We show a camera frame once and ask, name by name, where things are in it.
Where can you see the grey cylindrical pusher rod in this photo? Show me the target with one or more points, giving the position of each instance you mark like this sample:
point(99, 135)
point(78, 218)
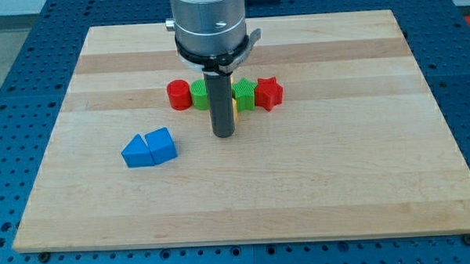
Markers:
point(220, 99)

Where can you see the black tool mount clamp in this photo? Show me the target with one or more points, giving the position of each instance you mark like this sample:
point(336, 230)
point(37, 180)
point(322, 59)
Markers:
point(224, 64)

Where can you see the blue cube block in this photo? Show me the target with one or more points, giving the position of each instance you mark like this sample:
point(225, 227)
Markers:
point(161, 145)

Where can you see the blue triangle block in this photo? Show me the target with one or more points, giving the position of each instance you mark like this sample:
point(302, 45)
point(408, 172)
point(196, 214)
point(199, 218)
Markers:
point(137, 154)

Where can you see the green cylinder block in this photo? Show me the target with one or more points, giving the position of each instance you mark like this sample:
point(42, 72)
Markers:
point(199, 96)

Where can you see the yellow block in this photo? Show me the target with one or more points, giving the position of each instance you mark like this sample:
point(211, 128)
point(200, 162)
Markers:
point(234, 101)

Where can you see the green star block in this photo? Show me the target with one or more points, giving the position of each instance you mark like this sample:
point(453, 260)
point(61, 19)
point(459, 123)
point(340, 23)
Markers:
point(244, 93)

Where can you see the red cylinder block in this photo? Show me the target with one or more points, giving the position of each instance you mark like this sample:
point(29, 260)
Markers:
point(179, 94)

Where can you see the red star block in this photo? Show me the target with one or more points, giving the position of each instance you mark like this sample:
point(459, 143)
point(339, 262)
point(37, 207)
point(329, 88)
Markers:
point(268, 93)

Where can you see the wooden board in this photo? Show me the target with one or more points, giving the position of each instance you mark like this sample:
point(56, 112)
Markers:
point(358, 149)

